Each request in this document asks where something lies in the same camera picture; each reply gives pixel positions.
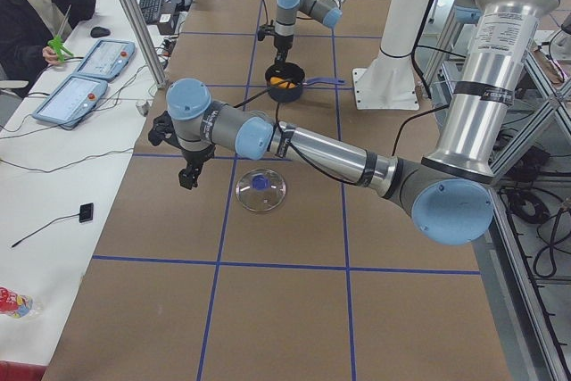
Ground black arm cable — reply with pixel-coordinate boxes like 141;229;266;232
234;86;451;186

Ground dark blue saucepan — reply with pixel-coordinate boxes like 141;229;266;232
264;62;346;104

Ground aluminium frame post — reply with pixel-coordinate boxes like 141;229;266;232
119;0;167;89

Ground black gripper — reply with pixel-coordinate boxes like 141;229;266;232
257;21;294;74
148;111;215;189

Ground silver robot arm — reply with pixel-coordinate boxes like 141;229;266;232
148;0;560;245
257;0;345;70

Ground yellow corn cob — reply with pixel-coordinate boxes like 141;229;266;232
269;77;296;89

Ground lower blue teach pendant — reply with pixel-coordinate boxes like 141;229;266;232
32;74;108;130

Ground small black square pad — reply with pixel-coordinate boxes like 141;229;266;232
79;203;95;223

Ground black computer mouse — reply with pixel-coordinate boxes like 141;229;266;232
90;26;111;38

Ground glass pot lid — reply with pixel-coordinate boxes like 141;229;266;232
236;169;286;212

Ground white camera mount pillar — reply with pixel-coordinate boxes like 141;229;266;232
353;0;432;111

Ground upper blue teach pendant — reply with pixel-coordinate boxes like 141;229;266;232
75;38;136;82

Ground blue teach pendant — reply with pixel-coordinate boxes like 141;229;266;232
32;74;108;130
75;38;136;82

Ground green handled scissors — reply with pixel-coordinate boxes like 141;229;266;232
48;6;73;62

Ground red plastic bottle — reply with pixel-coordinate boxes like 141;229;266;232
0;286;44;320

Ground black keyboard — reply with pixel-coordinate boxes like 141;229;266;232
138;0;163;24

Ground seated person in black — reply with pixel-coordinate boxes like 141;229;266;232
1;0;96;98

